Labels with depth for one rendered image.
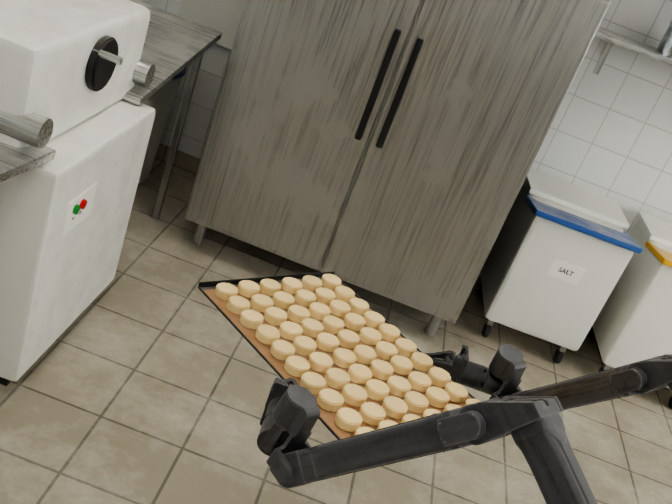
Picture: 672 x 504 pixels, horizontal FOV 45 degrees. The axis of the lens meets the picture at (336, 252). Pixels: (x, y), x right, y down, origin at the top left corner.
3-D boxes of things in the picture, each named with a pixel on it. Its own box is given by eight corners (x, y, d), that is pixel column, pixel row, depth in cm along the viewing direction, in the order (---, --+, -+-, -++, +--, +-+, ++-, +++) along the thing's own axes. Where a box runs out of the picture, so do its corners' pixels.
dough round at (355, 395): (346, 388, 163) (349, 379, 162) (368, 399, 161) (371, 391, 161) (336, 398, 158) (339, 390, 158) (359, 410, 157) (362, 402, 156)
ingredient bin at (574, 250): (471, 341, 412) (537, 209, 379) (467, 284, 470) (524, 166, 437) (570, 377, 414) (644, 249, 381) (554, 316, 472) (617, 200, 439)
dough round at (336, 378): (351, 383, 165) (354, 375, 164) (341, 393, 160) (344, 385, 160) (330, 372, 166) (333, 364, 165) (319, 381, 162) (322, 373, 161)
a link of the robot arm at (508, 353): (498, 423, 177) (527, 415, 181) (520, 388, 170) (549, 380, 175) (468, 382, 184) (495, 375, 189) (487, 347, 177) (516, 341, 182)
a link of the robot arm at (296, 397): (281, 488, 135) (314, 477, 142) (314, 441, 131) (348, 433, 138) (243, 434, 141) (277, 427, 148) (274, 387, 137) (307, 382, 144)
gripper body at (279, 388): (260, 419, 154) (252, 442, 147) (276, 376, 150) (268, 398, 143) (293, 430, 154) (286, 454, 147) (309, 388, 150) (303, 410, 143)
